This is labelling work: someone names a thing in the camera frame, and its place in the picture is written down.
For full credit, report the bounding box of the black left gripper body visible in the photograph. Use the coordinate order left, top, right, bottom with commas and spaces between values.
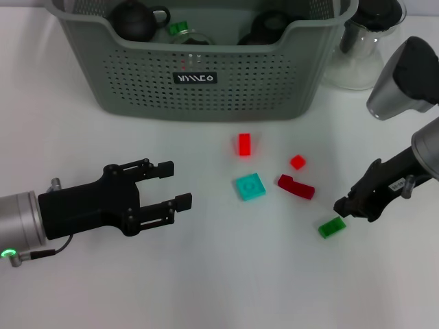
37, 164, 142, 241

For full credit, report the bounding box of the clear plastic connector plug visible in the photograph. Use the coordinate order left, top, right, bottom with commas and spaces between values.
401, 174, 416, 199

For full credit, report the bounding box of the cyan square plate brick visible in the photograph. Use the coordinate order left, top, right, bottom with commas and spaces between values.
235, 173, 268, 202

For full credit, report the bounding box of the grey-green perforated storage bin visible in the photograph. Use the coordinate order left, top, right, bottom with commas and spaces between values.
51, 0, 359, 123

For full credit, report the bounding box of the bright red oblong brick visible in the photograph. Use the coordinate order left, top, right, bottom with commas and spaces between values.
237, 133, 252, 158

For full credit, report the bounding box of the thin black cable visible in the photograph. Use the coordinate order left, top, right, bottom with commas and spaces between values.
8, 234, 75, 267

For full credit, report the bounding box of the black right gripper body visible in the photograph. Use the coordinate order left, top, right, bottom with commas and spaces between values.
348, 146, 432, 223

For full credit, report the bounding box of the glass teapot with black lid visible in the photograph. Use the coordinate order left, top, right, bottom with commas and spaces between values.
322, 0, 407, 90

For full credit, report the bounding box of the dark red curved brick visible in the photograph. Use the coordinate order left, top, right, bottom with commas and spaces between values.
277, 173, 316, 200

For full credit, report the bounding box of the black ceramic teapot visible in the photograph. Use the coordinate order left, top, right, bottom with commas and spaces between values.
110, 0, 171, 41

